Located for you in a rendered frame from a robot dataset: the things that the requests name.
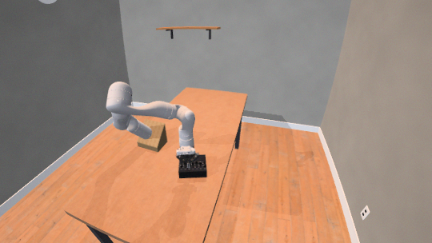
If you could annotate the black lighting desk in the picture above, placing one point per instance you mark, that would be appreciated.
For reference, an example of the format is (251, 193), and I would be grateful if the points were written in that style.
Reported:
(197, 169)

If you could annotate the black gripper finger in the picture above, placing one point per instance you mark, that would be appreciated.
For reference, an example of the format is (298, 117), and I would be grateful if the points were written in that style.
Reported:
(180, 158)
(196, 156)

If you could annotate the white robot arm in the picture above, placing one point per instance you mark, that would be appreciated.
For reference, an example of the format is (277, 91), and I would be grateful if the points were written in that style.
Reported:
(119, 103)

